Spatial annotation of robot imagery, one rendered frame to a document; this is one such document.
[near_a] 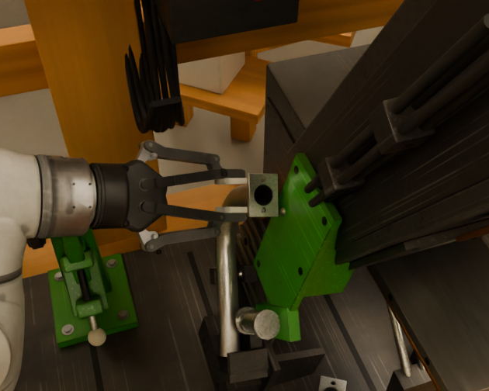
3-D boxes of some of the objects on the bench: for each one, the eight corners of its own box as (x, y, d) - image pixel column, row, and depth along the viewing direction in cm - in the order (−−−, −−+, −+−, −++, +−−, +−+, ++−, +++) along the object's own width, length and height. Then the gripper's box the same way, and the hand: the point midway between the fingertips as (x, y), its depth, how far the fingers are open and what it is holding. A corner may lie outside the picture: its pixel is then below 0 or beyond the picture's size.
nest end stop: (254, 371, 93) (268, 376, 88) (217, 377, 90) (229, 383, 86) (253, 363, 93) (267, 368, 88) (216, 369, 90) (229, 374, 86)
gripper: (97, 270, 65) (283, 257, 77) (95, 121, 65) (282, 132, 77) (78, 264, 71) (253, 254, 83) (78, 129, 72) (251, 137, 83)
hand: (244, 195), depth 78 cm, fingers closed on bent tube, 3 cm apart
